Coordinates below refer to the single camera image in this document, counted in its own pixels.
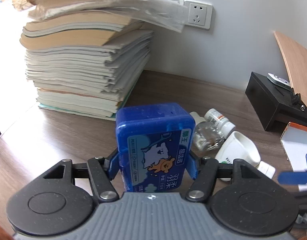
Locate clear liquid bottle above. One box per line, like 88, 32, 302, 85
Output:
190, 111, 225, 153

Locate black desk riser stand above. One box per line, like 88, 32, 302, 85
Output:
245, 72, 307, 132

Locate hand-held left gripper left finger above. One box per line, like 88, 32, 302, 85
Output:
43, 147, 120, 202

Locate blue plastic floss box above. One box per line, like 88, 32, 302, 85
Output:
115, 102, 196, 193

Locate stack of books and papers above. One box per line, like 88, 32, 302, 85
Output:
2, 0, 185, 119

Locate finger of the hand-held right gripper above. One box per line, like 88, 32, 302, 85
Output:
278, 170, 307, 185

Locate white plug adapter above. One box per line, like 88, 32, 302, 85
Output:
256, 160, 276, 180

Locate black board bracket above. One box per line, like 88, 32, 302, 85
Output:
290, 87, 307, 112

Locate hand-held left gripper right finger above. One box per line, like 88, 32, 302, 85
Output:
186, 151, 266, 202

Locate white pill bottle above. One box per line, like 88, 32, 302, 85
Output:
204, 108, 236, 139

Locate white and orange carton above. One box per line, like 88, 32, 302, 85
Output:
280, 122, 307, 178

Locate small white round device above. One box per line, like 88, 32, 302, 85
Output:
267, 73, 289, 88

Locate tilted wooden board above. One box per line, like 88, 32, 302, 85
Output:
273, 31, 307, 112

